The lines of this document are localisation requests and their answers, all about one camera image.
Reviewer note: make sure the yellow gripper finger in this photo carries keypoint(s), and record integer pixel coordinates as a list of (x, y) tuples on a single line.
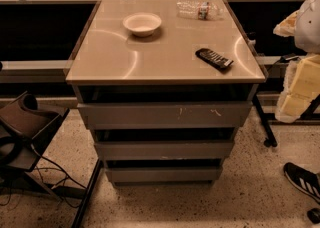
[(302, 78), (291, 105)]

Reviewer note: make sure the black snack bar packet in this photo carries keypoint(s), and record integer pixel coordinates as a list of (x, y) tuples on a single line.
[(213, 58)]

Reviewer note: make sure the clear plastic water bottle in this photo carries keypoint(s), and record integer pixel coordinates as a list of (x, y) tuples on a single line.
[(199, 10)]

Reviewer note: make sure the black white sneaker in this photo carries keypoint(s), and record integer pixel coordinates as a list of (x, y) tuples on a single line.
[(304, 180)]

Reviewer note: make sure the grey drawer cabinet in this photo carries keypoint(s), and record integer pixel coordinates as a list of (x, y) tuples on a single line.
[(114, 66)]

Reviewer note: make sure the grey drawer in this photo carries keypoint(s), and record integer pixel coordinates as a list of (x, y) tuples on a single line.
[(128, 175), (164, 115), (160, 150)]

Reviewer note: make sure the grey top drawer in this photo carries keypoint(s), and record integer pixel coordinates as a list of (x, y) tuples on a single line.
[(164, 115)]

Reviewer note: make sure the white bowl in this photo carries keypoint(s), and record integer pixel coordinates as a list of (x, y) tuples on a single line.
[(142, 24)]

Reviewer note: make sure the grey bottom drawer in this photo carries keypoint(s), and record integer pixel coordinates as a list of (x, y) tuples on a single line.
[(128, 175)]

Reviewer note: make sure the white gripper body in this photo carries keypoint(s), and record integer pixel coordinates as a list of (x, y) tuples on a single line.
[(309, 27)]

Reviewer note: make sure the black power adapter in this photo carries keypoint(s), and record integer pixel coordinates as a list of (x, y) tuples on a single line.
[(288, 58)]

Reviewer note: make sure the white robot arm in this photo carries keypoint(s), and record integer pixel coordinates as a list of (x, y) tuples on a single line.
[(307, 36)]

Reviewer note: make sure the black table leg with caster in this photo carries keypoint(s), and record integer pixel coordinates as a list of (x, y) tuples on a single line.
[(270, 140)]

